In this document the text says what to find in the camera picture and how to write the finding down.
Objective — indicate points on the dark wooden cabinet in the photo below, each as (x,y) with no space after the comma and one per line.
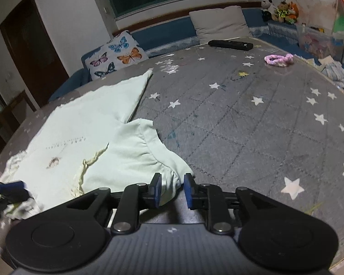
(3,114)

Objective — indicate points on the panda plush toy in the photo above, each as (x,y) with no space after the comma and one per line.
(268,7)

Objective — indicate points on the dark wooden door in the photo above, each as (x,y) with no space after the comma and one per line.
(31,48)

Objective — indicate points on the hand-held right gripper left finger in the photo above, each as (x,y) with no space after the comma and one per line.
(157,190)

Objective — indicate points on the clear plastic storage box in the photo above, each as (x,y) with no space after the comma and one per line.
(318,43)

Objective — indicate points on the black remote control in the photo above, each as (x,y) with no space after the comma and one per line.
(230,45)

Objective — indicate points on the brown bear plush toy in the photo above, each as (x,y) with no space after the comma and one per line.
(281,11)

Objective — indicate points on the orange fox plush toy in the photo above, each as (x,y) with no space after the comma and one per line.
(293,11)

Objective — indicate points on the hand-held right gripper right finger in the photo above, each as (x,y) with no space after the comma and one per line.
(189,192)

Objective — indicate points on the striped crumpled cloth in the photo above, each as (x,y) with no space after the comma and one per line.
(336,74)

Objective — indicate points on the butterfly print pillow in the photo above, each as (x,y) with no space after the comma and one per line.
(114,53)

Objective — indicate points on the light green garment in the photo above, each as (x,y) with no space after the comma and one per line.
(89,126)

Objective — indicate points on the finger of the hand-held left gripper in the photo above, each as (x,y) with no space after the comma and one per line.
(8,186)

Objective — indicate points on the plain grey pillow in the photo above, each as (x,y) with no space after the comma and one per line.
(220,24)

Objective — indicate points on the blue bench sofa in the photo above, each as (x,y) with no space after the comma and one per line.
(166,31)

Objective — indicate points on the white wall switch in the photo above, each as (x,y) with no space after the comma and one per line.
(105,9)

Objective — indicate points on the grey star print tablecloth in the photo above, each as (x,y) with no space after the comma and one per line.
(232,126)

